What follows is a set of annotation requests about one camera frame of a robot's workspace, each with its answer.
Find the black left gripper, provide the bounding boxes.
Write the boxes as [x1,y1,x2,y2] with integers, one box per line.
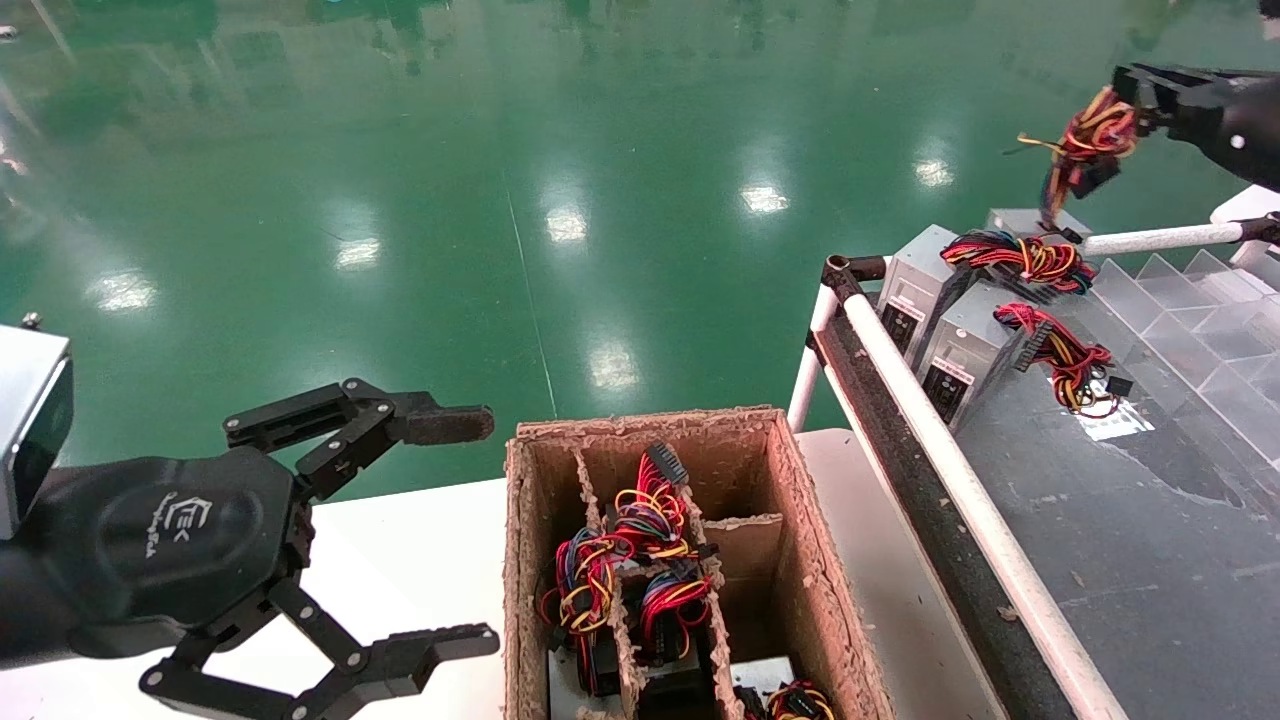
[30,377,502,720]

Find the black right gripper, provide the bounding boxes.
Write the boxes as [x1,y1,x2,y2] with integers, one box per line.
[1112,62,1280,194]

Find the silver power supply with cables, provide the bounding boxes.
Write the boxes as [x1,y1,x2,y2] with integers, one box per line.
[877,225,1099,354]
[917,283,1137,420]
[984,84,1142,244]

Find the clear acrylic zigzag divider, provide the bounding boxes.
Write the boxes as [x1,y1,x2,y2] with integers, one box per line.
[1087,249,1280,463]

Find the white label sticker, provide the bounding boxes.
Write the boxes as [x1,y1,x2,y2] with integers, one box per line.
[1074,398,1157,444]

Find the brown cardboard box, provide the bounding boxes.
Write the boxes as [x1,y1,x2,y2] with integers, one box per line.
[503,405,896,720]

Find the black brush strip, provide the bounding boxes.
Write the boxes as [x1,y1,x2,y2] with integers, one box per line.
[811,320,1079,720]

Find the white frame panel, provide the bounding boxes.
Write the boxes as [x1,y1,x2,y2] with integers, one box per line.
[1208,183,1280,227]

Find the short white frame pipe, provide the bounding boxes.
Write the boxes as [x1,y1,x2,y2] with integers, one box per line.
[1074,221,1247,260]

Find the wired power supplies in box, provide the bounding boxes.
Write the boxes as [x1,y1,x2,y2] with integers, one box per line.
[568,445,783,720]

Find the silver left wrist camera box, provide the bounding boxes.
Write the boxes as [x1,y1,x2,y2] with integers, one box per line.
[0,312,75,542]

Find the white frame pipe leg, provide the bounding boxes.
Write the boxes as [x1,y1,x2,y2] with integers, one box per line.
[787,285,840,433]

